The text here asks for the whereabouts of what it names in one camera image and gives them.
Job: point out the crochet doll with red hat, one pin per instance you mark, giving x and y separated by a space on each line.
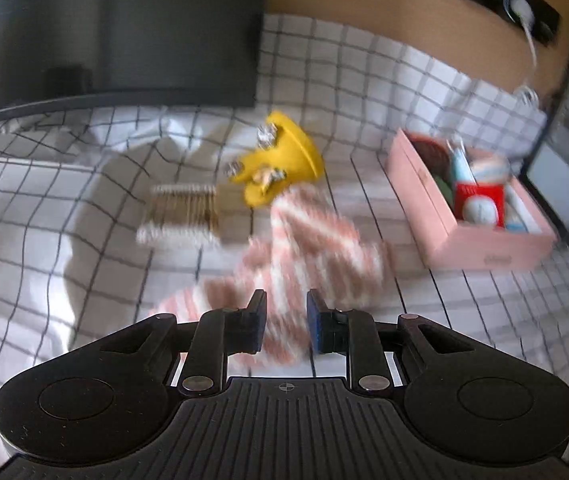
432 160

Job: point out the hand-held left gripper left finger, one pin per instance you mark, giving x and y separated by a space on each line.
258 321

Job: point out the blue face mask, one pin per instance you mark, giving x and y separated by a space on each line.
462 162

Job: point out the pack of cotton swabs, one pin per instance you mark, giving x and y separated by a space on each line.
179 215

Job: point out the black framed monitor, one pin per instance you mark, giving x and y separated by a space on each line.
564 170

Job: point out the white checkered cloth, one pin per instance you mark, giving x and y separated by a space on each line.
39 210

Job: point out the peach striped sock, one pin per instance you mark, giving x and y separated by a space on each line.
314 240

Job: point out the small metal clip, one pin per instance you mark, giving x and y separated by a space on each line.
270 177
266 135
234 168

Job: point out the yellow collapsible cup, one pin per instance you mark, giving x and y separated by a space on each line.
289 155

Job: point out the red packet with white ball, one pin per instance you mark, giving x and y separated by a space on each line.
479 205

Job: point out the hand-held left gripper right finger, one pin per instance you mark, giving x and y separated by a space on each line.
314 326

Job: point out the beige zipper pouch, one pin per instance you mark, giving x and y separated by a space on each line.
489 169

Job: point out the pink cardboard box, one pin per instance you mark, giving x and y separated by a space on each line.
484 250

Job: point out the blue white tissue packet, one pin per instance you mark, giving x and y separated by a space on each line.
519 215

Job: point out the dark computer monitor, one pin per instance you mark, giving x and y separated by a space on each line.
179 35

